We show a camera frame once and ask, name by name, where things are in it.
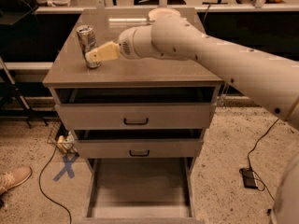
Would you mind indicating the silver blue redbull can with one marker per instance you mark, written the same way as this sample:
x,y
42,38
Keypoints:
x,y
86,38

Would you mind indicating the grey drawer cabinet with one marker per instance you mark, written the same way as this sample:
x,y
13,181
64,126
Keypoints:
x,y
130,82

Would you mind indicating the black chair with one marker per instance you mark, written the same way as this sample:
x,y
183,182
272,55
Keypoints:
x,y
12,11

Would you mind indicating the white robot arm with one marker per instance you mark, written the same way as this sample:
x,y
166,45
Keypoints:
x,y
270,81

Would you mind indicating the top grey drawer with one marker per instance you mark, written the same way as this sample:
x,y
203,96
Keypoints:
x,y
121,117

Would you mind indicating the blue tape cross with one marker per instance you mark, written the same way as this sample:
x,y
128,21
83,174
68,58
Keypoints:
x,y
67,169

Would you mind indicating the tan shoe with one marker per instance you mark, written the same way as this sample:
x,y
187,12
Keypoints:
x,y
14,178

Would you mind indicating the white ceramic bowl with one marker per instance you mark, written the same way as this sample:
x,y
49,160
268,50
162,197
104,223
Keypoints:
x,y
162,11

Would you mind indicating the middle grey drawer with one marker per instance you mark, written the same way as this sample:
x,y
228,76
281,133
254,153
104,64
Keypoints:
x,y
173,148

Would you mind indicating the bottom grey open drawer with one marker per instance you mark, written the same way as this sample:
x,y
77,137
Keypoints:
x,y
140,191

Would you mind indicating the black power adapter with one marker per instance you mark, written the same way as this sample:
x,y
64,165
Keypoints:
x,y
249,179

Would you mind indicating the wire basket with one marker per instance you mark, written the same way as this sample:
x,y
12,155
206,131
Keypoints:
x,y
61,138

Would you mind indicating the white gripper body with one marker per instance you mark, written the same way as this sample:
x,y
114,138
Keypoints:
x,y
128,44

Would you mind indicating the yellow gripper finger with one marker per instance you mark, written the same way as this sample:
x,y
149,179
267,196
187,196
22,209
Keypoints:
x,y
106,52

